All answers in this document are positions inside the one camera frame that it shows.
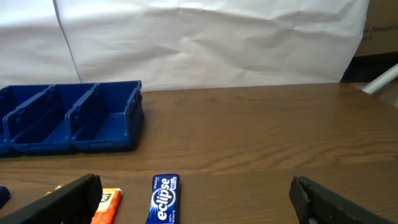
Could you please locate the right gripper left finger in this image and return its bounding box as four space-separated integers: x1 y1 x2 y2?
0 173 103 224

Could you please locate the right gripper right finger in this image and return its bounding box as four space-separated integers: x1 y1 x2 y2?
289 175 398 224

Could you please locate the orange candy box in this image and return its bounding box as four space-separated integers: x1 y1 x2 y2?
91 187 124 224

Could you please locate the gold wrapped candy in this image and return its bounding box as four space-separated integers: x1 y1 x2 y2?
43 181 66 197

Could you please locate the blue candy pack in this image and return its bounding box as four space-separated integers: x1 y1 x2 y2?
0 185 12 209
145 173 181 224

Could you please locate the blue tray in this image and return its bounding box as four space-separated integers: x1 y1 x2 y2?
0 80 146 156

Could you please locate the white pipe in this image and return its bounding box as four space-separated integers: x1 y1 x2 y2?
360 63 398 95

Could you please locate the brown cardboard box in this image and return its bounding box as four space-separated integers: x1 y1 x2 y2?
354 0 398 58

